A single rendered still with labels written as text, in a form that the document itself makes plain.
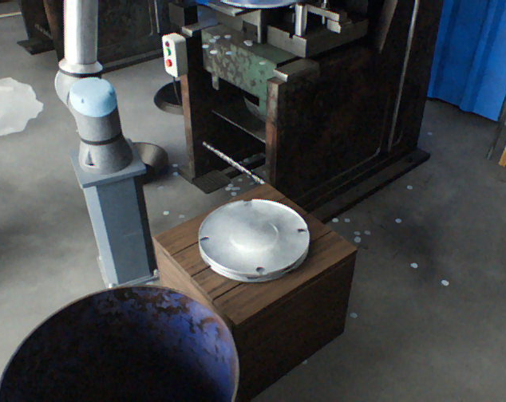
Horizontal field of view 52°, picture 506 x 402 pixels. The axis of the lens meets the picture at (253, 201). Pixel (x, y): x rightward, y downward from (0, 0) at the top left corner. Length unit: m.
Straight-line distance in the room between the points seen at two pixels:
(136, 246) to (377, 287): 0.80
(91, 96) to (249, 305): 0.67
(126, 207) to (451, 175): 1.42
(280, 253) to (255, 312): 0.18
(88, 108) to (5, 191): 1.02
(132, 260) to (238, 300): 0.57
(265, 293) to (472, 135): 1.70
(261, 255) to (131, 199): 0.47
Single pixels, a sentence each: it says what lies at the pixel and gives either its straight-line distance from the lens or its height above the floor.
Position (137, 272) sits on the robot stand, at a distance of 1.76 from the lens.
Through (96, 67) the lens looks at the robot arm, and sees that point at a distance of 1.55.
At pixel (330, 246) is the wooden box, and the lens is 1.38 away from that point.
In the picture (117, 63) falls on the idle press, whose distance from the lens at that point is 3.29.
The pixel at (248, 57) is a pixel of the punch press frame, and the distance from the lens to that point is 1.72.
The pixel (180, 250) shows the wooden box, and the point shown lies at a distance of 1.37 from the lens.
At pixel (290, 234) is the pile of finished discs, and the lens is 1.36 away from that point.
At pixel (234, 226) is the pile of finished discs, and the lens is 1.37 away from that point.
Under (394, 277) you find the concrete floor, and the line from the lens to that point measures 1.83.
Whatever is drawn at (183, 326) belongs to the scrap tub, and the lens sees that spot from 1.16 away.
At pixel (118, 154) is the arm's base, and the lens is 1.50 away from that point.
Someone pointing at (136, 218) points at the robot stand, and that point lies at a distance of 1.61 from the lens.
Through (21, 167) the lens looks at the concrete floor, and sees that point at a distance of 2.49.
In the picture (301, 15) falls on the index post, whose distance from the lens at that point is 1.65.
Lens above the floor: 1.28
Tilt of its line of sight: 38 degrees down
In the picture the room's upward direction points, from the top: straight up
